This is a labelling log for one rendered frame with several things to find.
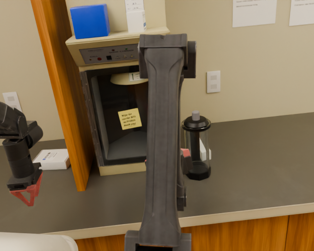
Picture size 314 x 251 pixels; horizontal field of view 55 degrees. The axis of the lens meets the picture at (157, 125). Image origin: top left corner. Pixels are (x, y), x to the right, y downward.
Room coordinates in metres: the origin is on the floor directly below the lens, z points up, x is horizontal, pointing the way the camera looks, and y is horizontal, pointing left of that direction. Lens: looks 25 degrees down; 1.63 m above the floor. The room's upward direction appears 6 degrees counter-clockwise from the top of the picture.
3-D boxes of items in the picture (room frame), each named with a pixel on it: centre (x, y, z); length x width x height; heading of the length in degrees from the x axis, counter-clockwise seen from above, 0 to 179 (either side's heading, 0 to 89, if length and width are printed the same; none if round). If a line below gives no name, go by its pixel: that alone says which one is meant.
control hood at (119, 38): (1.00, 0.09, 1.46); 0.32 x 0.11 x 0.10; 91
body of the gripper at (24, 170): (0.72, 0.39, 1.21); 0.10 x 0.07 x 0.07; 1
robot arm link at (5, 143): (0.73, 0.38, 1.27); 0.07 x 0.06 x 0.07; 170
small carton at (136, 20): (1.00, 0.03, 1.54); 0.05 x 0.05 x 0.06; 82
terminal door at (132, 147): (1.05, 0.09, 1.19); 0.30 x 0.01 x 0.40; 91
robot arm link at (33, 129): (0.76, 0.38, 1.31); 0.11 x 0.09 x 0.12; 170
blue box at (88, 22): (1.00, 0.17, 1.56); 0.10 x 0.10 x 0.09; 1
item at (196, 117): (1.00, -0.15, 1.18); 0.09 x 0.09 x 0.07
